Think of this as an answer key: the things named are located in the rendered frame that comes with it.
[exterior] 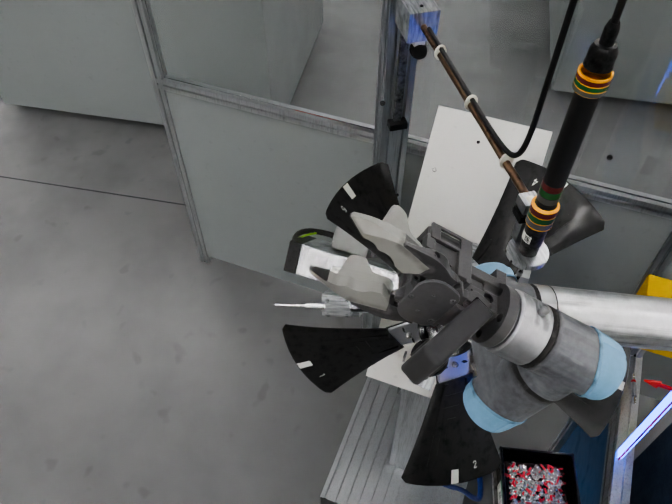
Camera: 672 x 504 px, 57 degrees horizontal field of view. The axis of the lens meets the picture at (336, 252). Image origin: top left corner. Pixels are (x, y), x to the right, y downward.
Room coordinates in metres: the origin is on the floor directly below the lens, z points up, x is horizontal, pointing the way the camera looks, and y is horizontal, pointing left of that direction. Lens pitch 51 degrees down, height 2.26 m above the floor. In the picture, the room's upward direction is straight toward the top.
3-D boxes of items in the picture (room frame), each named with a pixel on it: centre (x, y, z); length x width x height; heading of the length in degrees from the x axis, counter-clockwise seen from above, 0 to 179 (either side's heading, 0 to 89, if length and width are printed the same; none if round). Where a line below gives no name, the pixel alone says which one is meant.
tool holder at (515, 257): (0.68, -0.32, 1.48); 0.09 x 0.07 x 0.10; 14
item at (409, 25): (1.28, -0.18, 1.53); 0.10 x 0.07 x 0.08; 14
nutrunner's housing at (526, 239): (0.67, -0.33, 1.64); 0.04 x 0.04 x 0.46
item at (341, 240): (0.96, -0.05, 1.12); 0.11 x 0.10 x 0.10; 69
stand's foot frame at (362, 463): (0.90, -0.27, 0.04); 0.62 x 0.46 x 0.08; 159
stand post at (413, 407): (0.82, -0.24, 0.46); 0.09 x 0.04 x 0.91; 69
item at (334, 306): (0.80, -0.01, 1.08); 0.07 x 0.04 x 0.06; 79
